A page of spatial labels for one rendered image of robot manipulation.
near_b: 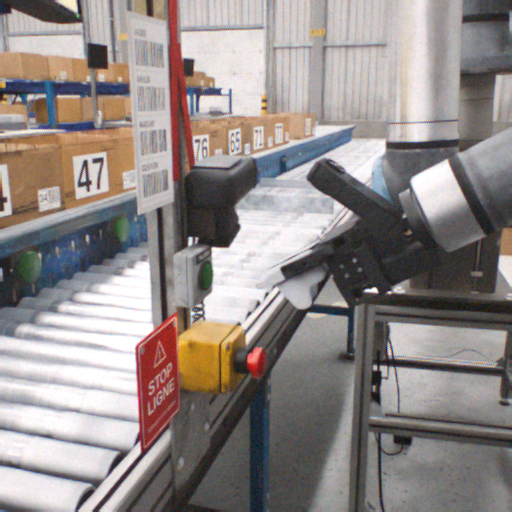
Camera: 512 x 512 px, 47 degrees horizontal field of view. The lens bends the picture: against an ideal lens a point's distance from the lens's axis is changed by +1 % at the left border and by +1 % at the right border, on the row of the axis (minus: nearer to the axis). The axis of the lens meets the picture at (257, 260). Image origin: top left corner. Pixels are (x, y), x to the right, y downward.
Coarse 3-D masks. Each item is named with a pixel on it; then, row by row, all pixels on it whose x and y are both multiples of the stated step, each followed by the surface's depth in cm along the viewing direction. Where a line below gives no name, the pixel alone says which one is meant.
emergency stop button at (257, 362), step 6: (258, 348) 74; (252, 354) 74; (258, 354) 73; (264, 354) 74; (252, 360) 73; (258, 360) 73; (264, 360) 74; (246, 366) 74; (252, 366) 73; (258, 366) 73; (264, 366) 74; (252, 372) 73; (258, 372) 73
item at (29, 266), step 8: (24, 256) 124; (32, 256) 126; (24, 264) 124; (32, 264) 126; (40, 264) 129; (24, 272) 124; (32, 272) 126; (40, 272) 129; (24, 280) 125; (32, 280) 127
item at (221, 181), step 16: (208, 160) 75; (224, 160) 74; (240, 160) 75; (256, 160) 80; (192, 176) 71; (208, 176) 71; (224, 176) 70; (240, 176) 73; (256, 176) 80; (192, 192) 72; (208, 192) 71; (224, 192) 71; (240, 192) 73; (208, 208) 73; (224, 208) 72; (224, 224) 74; (240, 224) 78; (208, 240) 75; (224, 240) 74
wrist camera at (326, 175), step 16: (320, 160) 65; (320, 176) 64; (336, 176) 63; (352, 176) 67; (336, 192) 64; (352, 192) 63; (368, 192) 64; (352, 208) 64; (368, 208) 63; (384, 208) 63; (384, 224) 63
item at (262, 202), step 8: (248, 200) 226; (256, 200) 225; (264, 200) 224; (272, 200) 223; (280, 200) 222; (288, 200) 221; (296, 200) 220; (304, 200) 219; (312, 200) 218; (320, 200) 218; (328, 200) 217; (240, 208) 228; (248, 208) 227; (256, 208) 226; (264, 208) 225; (272, 208) 224; (280, 208) 223; (288, 208) 222; (296, 208) 221; (304, 208) 220; (312, 208) 219; (320, 208) 218; (328, 208) 217
